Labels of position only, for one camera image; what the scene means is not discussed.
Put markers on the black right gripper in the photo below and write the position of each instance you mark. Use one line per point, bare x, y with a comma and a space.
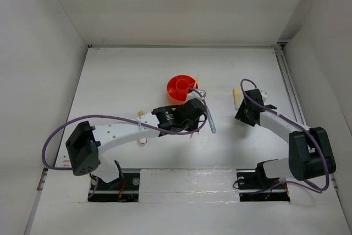
240, 114

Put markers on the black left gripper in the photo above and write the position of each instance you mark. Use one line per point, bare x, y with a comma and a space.
193, 127

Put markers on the thick yellow highlighter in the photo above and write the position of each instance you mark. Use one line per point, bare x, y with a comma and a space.
237, 98

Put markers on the blue grey marker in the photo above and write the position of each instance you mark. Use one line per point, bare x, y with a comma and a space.
211, 122

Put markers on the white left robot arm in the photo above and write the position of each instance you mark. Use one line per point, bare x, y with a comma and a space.
87, 144

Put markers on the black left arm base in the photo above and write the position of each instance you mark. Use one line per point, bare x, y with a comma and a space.
125, 189

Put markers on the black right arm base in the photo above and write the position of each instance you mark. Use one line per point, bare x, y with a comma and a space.
254, 186

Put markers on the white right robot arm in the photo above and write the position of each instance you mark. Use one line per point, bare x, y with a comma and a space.
309, 150

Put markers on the orange round divided container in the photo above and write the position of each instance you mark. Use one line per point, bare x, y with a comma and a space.
178, 88

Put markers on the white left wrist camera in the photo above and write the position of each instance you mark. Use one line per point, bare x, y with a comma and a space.
196, 94

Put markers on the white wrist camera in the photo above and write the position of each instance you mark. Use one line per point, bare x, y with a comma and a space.
196, 94
264, 95

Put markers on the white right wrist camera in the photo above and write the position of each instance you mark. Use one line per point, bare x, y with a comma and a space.
264, 95

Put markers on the aluminium side rail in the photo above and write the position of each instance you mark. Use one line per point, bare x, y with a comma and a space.
288, 83

